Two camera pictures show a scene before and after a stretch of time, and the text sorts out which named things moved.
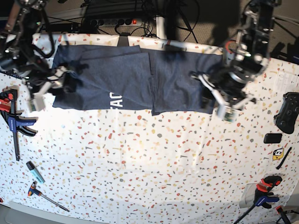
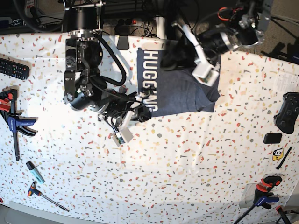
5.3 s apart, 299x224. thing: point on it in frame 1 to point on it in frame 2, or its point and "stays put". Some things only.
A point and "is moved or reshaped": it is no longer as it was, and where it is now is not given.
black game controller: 286,119 stays put
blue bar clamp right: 262,195 stays put
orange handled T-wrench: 32,190 stays put
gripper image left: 62,80 to 115,103
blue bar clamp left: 8,96 stays put
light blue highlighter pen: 31,167 stays put
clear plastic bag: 247,199 stays put
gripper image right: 227,86 to 181,53
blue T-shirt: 125,77 is moved or reshaped
